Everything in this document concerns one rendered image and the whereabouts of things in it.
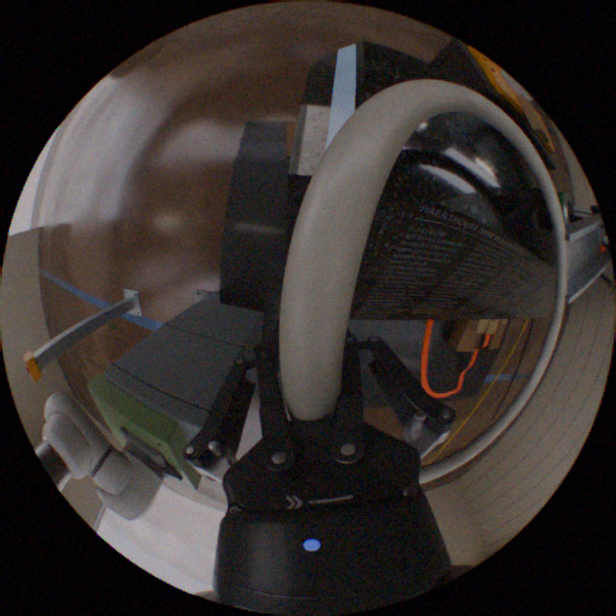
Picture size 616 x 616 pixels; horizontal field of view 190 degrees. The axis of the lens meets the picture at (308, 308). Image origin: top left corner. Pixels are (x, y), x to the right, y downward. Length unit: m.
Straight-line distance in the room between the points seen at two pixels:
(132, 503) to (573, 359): 5.73
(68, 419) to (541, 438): 6.04
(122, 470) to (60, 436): 0.19
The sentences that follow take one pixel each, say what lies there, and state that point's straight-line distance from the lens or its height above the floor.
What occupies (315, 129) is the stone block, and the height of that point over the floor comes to 0.79.
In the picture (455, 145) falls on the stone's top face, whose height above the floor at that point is 0.84.
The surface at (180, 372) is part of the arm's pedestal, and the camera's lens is 0.66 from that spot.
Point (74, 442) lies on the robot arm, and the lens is 0.60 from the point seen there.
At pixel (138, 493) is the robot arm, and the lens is 0.63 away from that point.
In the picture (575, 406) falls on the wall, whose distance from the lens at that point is 5.45.
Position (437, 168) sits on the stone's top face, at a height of 0.84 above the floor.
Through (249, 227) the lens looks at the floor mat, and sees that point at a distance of 1.07.
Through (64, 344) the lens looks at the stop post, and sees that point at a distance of 1.40.
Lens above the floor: 1.04
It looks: 71 degrees down
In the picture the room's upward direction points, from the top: 179 degrees counter-clockwise
